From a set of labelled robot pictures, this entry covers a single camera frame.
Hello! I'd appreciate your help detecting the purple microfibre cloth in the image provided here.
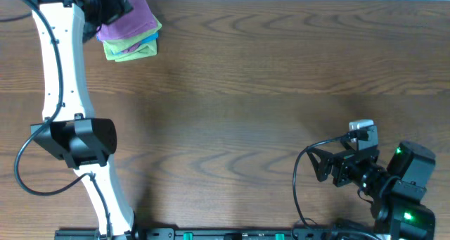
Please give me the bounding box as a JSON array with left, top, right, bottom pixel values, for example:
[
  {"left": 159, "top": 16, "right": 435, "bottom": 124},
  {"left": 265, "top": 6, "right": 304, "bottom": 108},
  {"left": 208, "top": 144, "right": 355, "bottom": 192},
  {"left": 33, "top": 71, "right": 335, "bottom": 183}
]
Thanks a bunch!
[{"left": 96, "top": 0, "right": 158, "bottom": 41}]

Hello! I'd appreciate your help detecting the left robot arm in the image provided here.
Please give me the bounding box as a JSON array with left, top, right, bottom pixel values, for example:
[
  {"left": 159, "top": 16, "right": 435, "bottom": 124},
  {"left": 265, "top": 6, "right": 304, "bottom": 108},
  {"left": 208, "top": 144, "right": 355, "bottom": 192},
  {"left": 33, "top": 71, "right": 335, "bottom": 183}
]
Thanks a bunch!
[{"left": 26, "top": 0, "right": 142, "bottom": 239}]

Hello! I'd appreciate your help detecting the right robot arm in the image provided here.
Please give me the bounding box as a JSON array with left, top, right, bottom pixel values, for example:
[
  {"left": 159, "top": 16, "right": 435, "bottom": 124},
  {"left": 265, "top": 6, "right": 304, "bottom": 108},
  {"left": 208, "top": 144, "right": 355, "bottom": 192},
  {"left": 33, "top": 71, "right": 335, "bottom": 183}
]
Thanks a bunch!
[{"left": 304, "top": 120, "right": 436, "bottom": 239}]

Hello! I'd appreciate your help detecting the top green folded cloth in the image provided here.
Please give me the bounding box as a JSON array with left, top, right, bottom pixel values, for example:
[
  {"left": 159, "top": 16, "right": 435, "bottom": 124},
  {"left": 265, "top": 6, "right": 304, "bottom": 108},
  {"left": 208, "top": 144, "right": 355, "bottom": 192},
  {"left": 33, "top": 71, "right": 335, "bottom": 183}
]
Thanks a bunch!
[{"left": 103, "top": 16, "right": 162, "bottom": 54}]

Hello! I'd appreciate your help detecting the green folded cloth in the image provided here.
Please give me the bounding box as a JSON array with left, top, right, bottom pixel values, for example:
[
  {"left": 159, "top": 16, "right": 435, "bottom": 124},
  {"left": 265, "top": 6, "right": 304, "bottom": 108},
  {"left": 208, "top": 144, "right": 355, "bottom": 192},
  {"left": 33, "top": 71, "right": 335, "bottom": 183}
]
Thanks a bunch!
[
  {"left": 103, "top": 16, "right": 162, "bottom": 54},
  {"left": 103, "top": 40, "right": 158, "bottom": 62}
]

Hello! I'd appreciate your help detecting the purple folded cloth in stack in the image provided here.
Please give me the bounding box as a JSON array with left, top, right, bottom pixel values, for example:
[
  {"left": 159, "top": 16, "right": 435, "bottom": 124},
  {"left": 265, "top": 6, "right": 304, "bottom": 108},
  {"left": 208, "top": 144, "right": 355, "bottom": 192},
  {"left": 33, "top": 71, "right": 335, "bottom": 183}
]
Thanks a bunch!
[{"left": 122, "top": 42, "right": 141, "bottom": 54}]

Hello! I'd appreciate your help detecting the blue folded cloth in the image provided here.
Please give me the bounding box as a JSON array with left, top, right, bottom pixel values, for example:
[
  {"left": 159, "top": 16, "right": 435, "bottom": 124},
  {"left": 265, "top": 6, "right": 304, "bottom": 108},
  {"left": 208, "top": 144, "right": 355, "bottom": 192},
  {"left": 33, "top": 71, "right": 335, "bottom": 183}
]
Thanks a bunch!
[{"left": 119, "top": 32, "right": 160, "bottom": 55}]

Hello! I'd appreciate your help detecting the bottom green folded cloth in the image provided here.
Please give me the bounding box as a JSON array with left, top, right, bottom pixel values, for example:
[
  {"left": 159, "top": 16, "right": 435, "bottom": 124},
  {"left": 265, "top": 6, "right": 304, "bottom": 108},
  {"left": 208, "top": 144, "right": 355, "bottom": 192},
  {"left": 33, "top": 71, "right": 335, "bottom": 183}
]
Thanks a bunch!
[{"left": 103, "top": 40, "right": 158, "bottom": 62}]

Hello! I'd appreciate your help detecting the right black camera cable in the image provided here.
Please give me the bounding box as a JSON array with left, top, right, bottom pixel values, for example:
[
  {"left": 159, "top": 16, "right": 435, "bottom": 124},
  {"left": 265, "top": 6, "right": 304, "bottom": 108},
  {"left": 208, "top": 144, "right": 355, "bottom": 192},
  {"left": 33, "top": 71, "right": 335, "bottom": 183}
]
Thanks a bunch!
[{"left": 291, "top": 134, "right": 380, "bottom": 240}]

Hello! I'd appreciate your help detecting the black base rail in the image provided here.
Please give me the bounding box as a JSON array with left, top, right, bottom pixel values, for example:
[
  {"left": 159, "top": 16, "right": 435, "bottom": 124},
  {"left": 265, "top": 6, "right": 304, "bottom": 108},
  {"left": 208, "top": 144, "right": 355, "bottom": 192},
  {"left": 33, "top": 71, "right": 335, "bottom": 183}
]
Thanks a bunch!
[{"left": 54, "top": 227, "right": 377, "bottom": 240}]

